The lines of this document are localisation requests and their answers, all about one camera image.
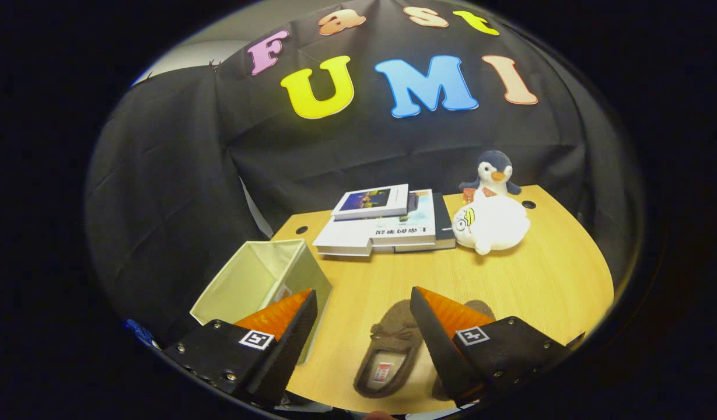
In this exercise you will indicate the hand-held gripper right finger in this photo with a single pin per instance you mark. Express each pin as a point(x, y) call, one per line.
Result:
point(446, 361)

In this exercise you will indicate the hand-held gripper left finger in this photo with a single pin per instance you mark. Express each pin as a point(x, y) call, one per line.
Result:
point(288, 356)

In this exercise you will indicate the brown fuzzy shoe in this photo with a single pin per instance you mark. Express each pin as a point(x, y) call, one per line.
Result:
point(481, 308)
point(393, 326)

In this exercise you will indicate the green fabric storage box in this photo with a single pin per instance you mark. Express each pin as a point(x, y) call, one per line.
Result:
point(247, 280)

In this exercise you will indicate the plain white book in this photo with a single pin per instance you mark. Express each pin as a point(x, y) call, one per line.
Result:
point(340, 236)

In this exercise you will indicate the black cover book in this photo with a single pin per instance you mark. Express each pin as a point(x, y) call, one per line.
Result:
point(444, 224)

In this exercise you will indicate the pale blue cover book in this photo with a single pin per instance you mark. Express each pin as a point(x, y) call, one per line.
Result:
point(419, 224)

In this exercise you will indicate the white seal plush toy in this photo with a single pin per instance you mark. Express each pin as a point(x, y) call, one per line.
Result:
point(498, 224)

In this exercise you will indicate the blue fabric piece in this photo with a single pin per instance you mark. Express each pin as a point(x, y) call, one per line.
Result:
point(141, 333)

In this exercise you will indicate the small dark grey book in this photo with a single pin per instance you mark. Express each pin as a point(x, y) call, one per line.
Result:
point(413, 201)

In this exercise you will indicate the white book night photo cover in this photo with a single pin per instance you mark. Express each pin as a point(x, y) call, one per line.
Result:
point(370, 200)

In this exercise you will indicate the penguin plush toy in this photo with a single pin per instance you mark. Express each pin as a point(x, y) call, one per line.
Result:
point(493, 169)

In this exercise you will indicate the black backdrop cloth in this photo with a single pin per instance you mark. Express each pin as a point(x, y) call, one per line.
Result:
point(358, 146)

